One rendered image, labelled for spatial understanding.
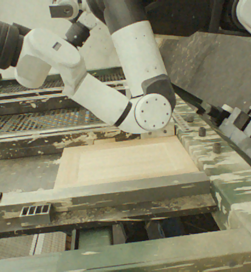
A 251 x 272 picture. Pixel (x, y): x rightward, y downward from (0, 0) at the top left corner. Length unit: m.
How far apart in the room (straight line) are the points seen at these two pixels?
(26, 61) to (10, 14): 5.81
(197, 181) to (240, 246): 0.24
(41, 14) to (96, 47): 1.23
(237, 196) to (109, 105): 0.34
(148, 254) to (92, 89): 0.33
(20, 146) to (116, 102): 0.57
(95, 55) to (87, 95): 5.63
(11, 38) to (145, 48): 0.26
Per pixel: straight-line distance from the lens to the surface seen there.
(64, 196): 0.75
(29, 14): 6.35
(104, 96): 0.61
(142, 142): 1.04
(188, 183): 0.76
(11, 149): 1.12
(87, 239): 0.73
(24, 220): 0.75
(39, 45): 0.59
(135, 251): 0.56
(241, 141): 1.03
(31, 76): 0.64
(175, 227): 1.86
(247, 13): 0.92
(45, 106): 1.66
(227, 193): 0.70
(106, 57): 6.25
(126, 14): 0.64
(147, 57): 0.63
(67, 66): 0.58
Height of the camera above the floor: 1.32
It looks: 14 degrees down
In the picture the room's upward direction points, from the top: 65 degrees counter-clockwise
